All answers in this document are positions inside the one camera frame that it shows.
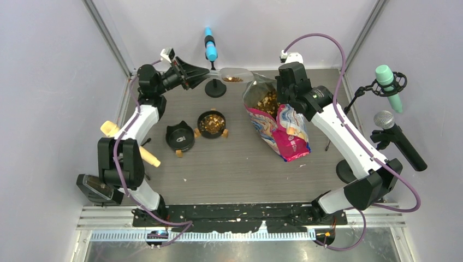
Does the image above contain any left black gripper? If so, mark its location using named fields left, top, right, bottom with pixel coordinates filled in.
left=155, top=57, right=209, bottom=96

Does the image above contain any clear plastic scoop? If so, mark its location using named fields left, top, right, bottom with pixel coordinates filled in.
left=205, top=67, right=255, bottom=84

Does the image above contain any colourful pet food bag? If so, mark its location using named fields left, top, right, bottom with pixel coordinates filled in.
left=242, top=73, right=311, bottom=162

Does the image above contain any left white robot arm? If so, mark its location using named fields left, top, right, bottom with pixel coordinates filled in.
left=97, top=57, right=210, bottom=226

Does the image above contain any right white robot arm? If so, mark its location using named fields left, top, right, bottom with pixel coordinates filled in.
left=275, top=62, right=403, bottom=224

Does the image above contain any round black pet bowl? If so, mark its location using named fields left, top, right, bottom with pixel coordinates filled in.
left=194, top=108, right=229, bottom=139

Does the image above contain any cat-ear black pet bowl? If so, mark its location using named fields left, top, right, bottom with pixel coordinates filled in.
left=165, top=121, right=195, bottom=158

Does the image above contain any blue microphone on stand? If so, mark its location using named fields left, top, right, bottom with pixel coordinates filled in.
left=204, top=27, right=227, bottom=98

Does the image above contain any yellow microphone on tripod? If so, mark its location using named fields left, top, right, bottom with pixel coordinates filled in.
left=97, top=121, right=161, bottom=187

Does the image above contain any round black stand base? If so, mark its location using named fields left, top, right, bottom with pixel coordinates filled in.
left=336, top=159, right=357, bottom=184

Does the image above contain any grey black handheld microphone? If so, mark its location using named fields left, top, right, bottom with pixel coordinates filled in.
left=370, top=110, right=428, bottom=172

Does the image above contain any black box device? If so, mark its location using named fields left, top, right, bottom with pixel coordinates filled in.
left=76, top=174, right=124, bottom=207

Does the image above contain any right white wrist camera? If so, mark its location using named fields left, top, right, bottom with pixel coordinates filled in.
left=280, top=50, right=304, bottom=64

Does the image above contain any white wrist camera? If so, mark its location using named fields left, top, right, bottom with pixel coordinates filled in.
left=280, top=50, right=304, bottom=64
left=160, top=47, right=175, bottom=64

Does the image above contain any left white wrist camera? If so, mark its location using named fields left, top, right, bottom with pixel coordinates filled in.
left=160, top=47, right=175, bottom=64

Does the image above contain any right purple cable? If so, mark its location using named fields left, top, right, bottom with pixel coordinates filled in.
left=282, top=33, right=422, bottom=252

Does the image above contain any green microphone with shock mount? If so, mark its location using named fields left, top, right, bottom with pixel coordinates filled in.
left=343, top=64, right=407, bottom=114

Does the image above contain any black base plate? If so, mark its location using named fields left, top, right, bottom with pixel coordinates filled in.
left=154, top=203, right=347, bottom=233

